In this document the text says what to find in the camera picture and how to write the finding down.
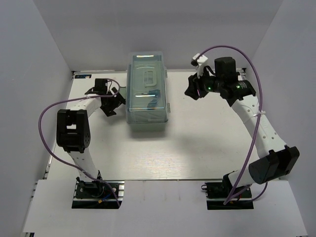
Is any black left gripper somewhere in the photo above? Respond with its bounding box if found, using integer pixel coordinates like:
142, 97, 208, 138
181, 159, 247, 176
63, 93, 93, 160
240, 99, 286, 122
102, 86, 127, 116

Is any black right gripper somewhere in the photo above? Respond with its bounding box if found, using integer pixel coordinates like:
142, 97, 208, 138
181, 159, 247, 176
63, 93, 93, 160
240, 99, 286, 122
184, 66, 223, 101

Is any green toolbox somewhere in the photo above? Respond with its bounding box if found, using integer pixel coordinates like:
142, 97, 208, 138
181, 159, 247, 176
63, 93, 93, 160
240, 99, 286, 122
125, 51, 168, 132

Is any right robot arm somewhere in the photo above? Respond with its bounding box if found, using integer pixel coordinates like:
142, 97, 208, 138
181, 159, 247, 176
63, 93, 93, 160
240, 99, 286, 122
185, 54, 300, 197

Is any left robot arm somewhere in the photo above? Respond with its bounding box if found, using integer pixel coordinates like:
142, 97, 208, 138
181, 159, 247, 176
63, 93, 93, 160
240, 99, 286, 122
57, 79, 126, 197

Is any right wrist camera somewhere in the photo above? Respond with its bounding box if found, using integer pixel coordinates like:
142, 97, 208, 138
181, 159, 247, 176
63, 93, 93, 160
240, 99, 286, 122
191, 54, 208, 78

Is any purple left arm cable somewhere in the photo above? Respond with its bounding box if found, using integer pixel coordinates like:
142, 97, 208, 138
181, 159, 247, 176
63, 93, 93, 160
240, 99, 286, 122
38, 79, 121, 207

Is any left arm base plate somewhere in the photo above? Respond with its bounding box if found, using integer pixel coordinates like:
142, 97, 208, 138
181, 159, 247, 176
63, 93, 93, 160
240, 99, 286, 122
72, 181, 125, 209

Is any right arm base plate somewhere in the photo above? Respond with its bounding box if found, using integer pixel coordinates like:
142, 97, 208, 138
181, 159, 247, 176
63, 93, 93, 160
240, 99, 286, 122
201, 181, 254, 210

